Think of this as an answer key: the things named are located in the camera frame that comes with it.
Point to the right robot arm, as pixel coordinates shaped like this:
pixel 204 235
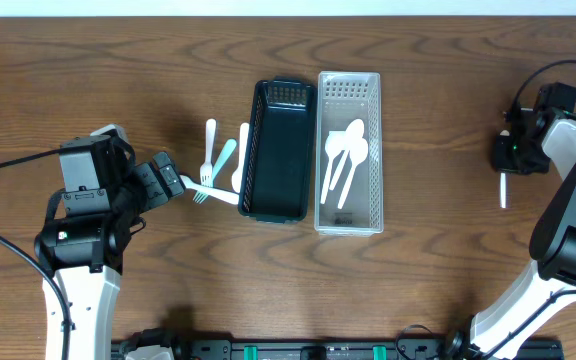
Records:
pixel 548 283

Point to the white plastic spoon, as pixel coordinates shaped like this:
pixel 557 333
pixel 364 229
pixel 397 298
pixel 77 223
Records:
pixel 354 131
pixel 236 177
pixel 358 154
pixel 503 181
pixel 334 144

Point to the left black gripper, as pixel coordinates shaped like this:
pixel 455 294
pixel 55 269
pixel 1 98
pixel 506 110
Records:
pixel 154 193

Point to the white plastic fork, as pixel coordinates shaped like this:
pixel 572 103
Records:
pixel 225 196
pixel 206 168

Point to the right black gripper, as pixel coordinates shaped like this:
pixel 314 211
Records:
pixel 504 165

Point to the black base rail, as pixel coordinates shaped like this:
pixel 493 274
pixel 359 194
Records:
pixel 164 344

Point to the clear plastic basket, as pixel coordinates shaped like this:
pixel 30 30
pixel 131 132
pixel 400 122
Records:
pixel 342 98

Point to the black plastic basket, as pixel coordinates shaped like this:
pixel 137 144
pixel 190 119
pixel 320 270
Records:
pixel 277 166

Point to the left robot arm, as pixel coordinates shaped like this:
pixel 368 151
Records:
pixel 88 226

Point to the teal plastic fork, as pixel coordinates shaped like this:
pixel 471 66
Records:
pixel 224 155

